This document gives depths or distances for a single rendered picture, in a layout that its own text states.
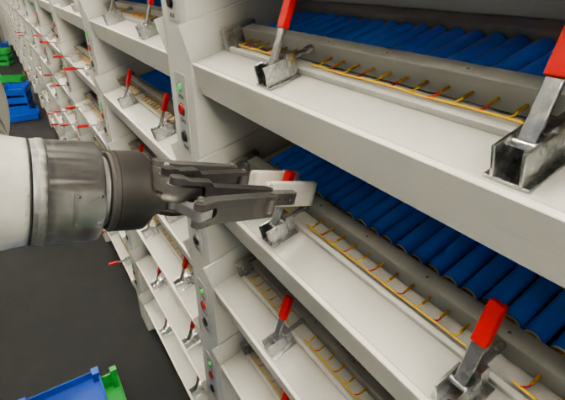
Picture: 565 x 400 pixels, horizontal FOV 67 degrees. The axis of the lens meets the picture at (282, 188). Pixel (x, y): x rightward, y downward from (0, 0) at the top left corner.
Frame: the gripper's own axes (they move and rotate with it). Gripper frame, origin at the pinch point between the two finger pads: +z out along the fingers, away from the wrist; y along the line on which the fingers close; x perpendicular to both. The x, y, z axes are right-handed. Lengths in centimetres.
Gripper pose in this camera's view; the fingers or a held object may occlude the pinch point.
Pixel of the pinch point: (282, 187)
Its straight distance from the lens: 50.3
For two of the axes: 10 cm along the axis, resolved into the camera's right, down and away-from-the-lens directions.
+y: 5.4, 3.8, -7.5
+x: 2.1, -9.3, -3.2
